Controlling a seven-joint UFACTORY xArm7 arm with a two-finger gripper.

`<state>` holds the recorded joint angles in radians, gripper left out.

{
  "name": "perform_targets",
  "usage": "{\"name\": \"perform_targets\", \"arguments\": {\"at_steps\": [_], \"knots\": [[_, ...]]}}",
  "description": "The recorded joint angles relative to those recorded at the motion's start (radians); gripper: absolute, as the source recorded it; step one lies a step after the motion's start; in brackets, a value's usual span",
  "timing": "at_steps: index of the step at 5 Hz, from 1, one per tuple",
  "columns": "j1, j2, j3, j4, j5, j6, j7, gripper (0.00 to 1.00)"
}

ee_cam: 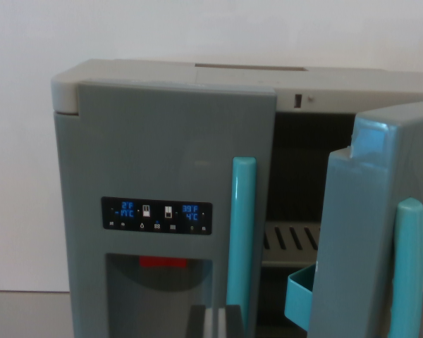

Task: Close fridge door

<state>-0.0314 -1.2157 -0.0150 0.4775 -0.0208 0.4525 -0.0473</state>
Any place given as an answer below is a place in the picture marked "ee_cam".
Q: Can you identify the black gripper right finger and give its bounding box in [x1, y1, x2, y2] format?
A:
[218, 304, 245, 338]

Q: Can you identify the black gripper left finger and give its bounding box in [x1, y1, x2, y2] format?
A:
[188, 304, 214, 338]

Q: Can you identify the teal door shelf bin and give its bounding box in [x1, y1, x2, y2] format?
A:
[284, 261, 320, 332]

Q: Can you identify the grey slotted fridge shelf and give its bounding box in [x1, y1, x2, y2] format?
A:
[262, 221, 321, 267]

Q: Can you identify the grey fridge door with display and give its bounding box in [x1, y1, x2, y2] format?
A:
[54, 81, 278, 338]

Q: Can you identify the grey toy fridge body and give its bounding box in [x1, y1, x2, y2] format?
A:
[51, 58, 423, 338]

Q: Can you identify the red dispenser lever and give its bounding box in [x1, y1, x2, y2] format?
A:
[139, 256, 188, 269]

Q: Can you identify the black temperature display panel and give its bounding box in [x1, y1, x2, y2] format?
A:
[101, 196, 213, 236]

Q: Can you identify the teal handle of display door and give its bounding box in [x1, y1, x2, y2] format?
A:
[226, 156, 257, 338]

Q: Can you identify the teal handle of card door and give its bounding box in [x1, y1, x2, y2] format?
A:
[391, 197, 423, 338]

